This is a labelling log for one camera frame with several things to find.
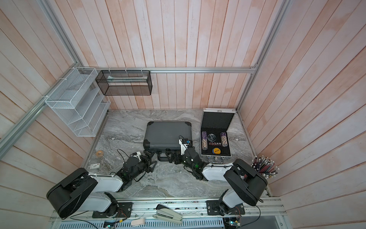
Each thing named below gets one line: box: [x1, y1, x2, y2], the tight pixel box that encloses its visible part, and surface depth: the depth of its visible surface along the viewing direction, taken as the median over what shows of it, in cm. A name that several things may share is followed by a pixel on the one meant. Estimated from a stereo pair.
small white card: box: [89, 163, 101, 170], surface depth 90 cm
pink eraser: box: [131, 218, 145, 226], surface depth 70 cm
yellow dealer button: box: [213, 147, 221, 155], surface depth 97 cm
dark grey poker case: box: [142, 121, 193, 161], surface depth 95 cm
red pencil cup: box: [250, 155, 280, 179], surface depth 74 cm
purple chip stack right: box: [220, 131, 228, 147], surface depth 100 cm
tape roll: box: [95, 149, 104, 158], surface depth 97 cm
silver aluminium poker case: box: [200, 108, 237, 164], surface depth 97 cm
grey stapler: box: [152, 203, 183, 225], surface depth 72 cm
